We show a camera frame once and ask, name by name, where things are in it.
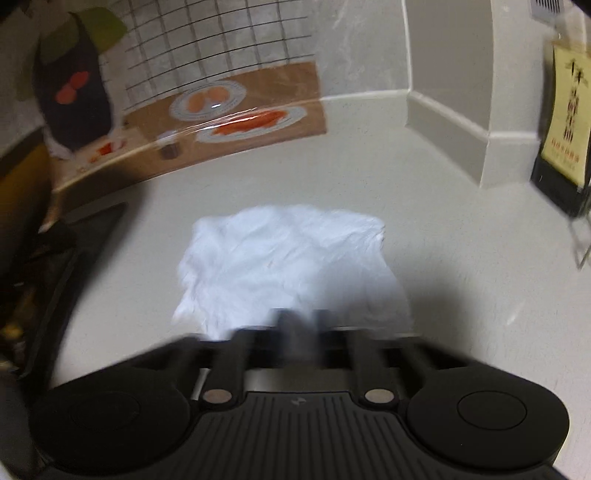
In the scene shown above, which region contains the white tissue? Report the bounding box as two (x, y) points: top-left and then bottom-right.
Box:
(173, 205), (413, 340)

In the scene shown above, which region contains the soy sauce bottle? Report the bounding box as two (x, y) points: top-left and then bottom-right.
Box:
(531, 40), (590, 218)

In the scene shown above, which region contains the metal wire trivet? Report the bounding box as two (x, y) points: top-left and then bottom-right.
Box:
(569, 215), (591, 271)

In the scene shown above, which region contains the grey wall vent grille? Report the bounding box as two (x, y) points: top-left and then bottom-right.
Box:
(530, 0), (564, 24)

